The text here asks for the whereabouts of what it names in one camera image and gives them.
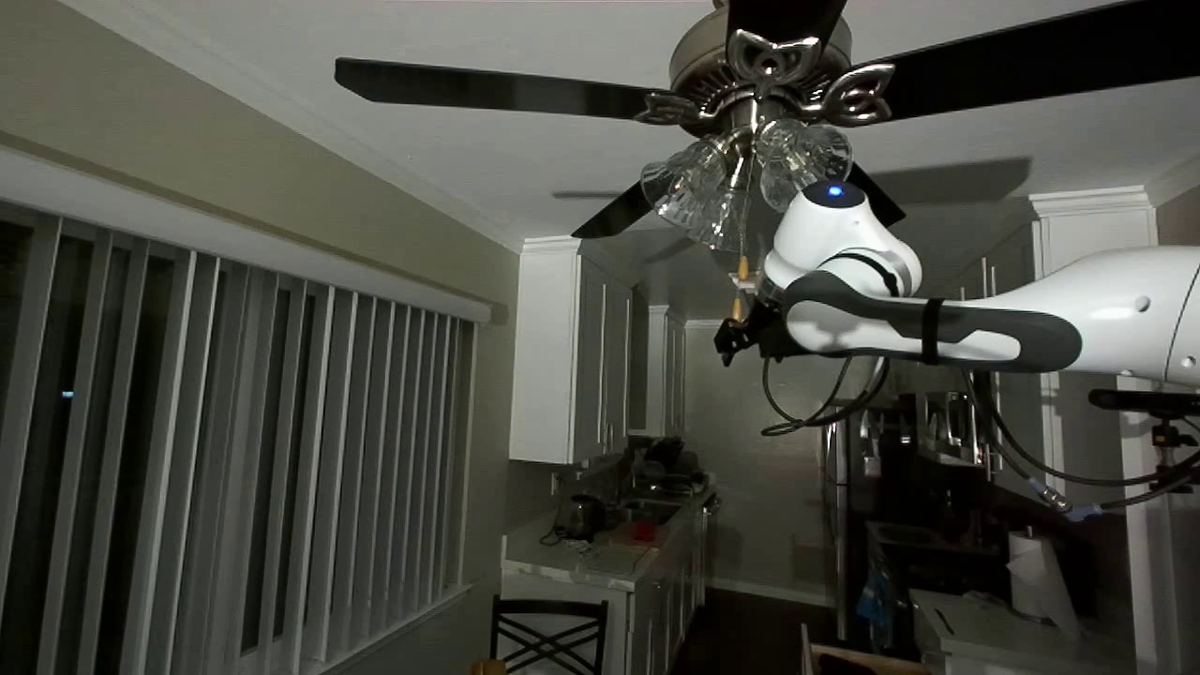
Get dark countertop appliance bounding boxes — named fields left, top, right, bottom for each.
left=621, top=431, right=706, bottom=508

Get glass bell lamp shade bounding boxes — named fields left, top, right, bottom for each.
left=751, top=118, right=854, bottom=215
left=637, top=130, right=742, bottom=251

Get dark pot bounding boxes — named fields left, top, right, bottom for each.
left=551, top=491, right=607, bottom=543

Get white paper towel roll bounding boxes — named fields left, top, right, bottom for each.
left=1003, top=528, right=1067, bottom=618

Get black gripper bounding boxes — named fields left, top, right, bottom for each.
left=712, top=304, right=794, bottom=373

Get blue bottle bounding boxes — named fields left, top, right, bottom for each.
left=858, top=568, right=898, bottom=654

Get white kitchen counter unit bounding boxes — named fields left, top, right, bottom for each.
left=499, top=494, right=721, bottom=675

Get ceiling air vent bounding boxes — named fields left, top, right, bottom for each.
left=551, top=183, right=631, bottom=205

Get white vertical window blinds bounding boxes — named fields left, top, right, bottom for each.
left=0, top=141, right=499, bottom=675

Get silver ceiling fan housing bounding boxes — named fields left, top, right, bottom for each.
left=663, top=0, right=898, bottom=130

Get white wall cabinet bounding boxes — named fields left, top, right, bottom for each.
left=507, top=234, right=689, bottom=473

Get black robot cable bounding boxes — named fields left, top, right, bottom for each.
left=972, top=373, right=1200, bottom=514
left=758, top=351, right=898, bottom=444

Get dark ceiling fan blade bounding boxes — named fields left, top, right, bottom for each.
left=331, top=51, right=671, bottom=125
left=844, top=161, right=911, bottom=234
left=571, top=175, right=667, bottom=245
left=721, top=0, right=854, bottom=48
left=858, top=0, right=1200, bottom=128

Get black metal chair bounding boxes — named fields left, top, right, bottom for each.
left=482, top=593, right=616, bottom=675

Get stainless steel refrigerator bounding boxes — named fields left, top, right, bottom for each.
left=822, top=379, right=1044, bottom=641

